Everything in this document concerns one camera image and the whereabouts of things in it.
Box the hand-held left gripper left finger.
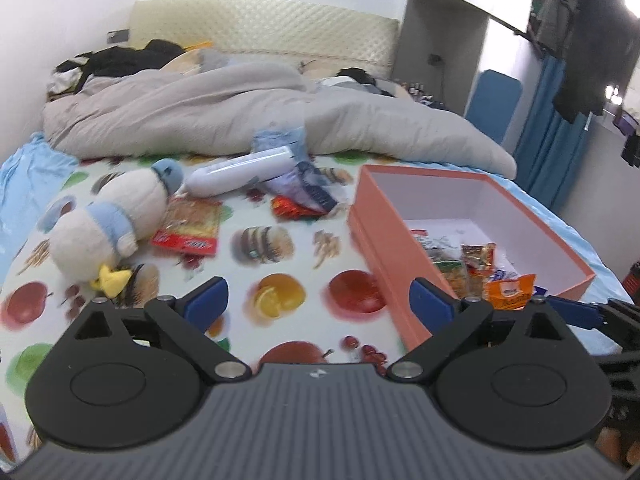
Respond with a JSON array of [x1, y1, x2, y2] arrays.
[[67, 276, 251, 380]]

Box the crumpled blue plastic bag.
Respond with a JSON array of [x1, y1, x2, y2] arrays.
[[250, 127, 351, 216]]

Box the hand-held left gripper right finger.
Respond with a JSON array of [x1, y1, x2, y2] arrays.
[[388, 277, 576, 380]]

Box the cream quilted headboard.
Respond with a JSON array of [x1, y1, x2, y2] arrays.
[[129, 0, 401, 81]]

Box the white plush duck toy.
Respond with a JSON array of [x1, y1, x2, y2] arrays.
[[49, 158, 185, 297]]

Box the orange snack packet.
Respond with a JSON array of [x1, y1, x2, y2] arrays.
[[482, 273, 538, 311]]

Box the fruit print mat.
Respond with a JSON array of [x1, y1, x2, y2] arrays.
[[0, 152, 426, 466]]

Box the blue padded board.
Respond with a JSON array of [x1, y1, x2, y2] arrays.
[[465, 70, 523, 145]]

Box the orange cardboard box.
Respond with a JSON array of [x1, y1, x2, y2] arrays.
[[347, 163, 597, 353]]

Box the white clothes heap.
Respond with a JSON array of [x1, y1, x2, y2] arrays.
[[47, 52, 93, 96]]

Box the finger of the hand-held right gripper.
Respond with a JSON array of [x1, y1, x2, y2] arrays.
[[545, 296, 640, 353]]

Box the red foil snack wrapper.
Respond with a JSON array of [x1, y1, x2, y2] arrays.
[[270, 195, 321, 220]]

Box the dark folded clothes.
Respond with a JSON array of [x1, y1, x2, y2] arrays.
[[337, 67, 396, 96]]

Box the blue curtain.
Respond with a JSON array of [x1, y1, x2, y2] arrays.
[[512, 55, 591, 211]]

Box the red biscuit packet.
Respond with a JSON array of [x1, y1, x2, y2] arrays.
[[151, 196, 223, 256]]

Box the grey wardrobe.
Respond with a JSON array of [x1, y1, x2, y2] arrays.
[[390, 0, 538, 121]]

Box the light blue bedsheet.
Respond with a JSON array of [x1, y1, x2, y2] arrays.
[[0, 132, 636, 356]]

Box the grey hanging jacket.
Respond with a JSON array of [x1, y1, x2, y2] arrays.
[[535, 0, 583, 58]]

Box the person's right hand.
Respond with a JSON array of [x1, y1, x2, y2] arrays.
[[597, 429, 626, 465]]

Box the grey pillow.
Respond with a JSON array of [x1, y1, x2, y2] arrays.
[[200, 50, 251, 73]]

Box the black clothes heap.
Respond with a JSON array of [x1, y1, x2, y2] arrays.
[[77, 39, 186, 88]]

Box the white cylindrical bottle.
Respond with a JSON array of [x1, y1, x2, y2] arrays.
[[182, 146, 296, 197]]

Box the clutter of small bottles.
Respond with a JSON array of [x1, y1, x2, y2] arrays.
[[400, 80, 446, 108]]

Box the black hanging coat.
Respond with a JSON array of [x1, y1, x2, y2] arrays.
[[552, 0, 640, 123]]

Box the heap of mixed snack wrappers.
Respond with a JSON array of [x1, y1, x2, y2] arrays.
[[410, 230, 526, 301]]

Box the beige pillow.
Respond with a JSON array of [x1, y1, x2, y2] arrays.
[[300, 60, 346, 81]]

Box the grey duvet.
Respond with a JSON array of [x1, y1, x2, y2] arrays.
[[42, 62, 518, 178]]

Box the cream pillow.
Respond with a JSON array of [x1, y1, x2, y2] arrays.
[[162, 50, 206, 76]]

